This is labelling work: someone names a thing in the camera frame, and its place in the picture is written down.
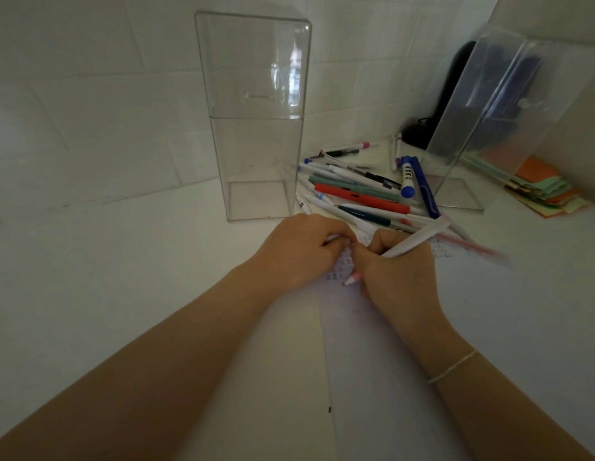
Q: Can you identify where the person's left hand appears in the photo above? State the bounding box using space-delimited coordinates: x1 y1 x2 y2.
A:
247 214 359 294

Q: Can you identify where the person's right hand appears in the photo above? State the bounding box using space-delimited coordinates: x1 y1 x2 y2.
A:
351 229 476 380

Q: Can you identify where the white pen pink tip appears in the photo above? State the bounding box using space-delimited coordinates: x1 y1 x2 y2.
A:
344 216 452 287

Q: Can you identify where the dark teal pen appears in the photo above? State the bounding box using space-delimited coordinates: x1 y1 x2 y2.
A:
337 204 400 227

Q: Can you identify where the pile of assorted pens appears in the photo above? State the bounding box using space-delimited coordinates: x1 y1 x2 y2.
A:
295 134 513 270

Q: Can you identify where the white paper sheet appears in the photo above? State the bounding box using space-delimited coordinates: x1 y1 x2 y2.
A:
316 229 595 461

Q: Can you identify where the clear acrylic box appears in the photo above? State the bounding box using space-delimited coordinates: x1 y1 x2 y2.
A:
420 22 595 213
195 12 314 223

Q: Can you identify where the person's left forearm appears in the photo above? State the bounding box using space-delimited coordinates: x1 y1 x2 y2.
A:
0 263 279 461

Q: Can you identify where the stack of coloured sticky notes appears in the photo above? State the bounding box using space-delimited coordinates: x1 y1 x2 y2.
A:
463 156 591 220

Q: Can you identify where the black bag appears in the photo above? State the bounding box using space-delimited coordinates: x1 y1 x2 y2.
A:
402 40 477 151

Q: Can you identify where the thin wrist bracelet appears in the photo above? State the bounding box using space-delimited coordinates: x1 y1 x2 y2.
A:
426 349 479 385

